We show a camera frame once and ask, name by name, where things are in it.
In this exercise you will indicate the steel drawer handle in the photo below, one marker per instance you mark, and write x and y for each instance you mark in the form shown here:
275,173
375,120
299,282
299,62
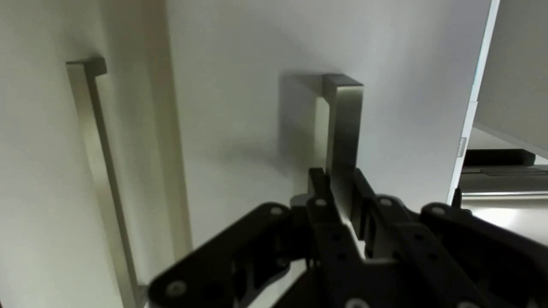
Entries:
83,77
344,130

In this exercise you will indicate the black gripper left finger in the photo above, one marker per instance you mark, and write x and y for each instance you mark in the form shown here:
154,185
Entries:
236,267

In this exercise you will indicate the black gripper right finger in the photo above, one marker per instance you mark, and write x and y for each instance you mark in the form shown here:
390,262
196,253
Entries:
458,257

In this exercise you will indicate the white top drawer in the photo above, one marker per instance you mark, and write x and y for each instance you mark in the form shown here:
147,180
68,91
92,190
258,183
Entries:
255,120

